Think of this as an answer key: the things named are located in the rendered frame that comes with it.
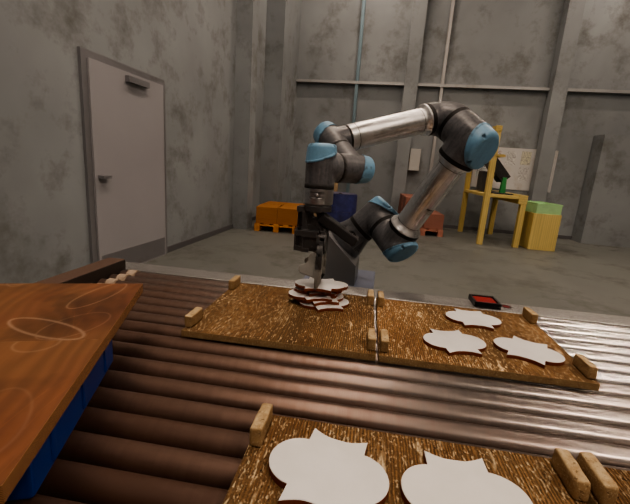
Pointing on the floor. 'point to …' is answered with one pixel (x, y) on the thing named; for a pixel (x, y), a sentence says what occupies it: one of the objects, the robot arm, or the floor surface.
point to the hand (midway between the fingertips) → (320, 281)
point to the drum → (343, 206)
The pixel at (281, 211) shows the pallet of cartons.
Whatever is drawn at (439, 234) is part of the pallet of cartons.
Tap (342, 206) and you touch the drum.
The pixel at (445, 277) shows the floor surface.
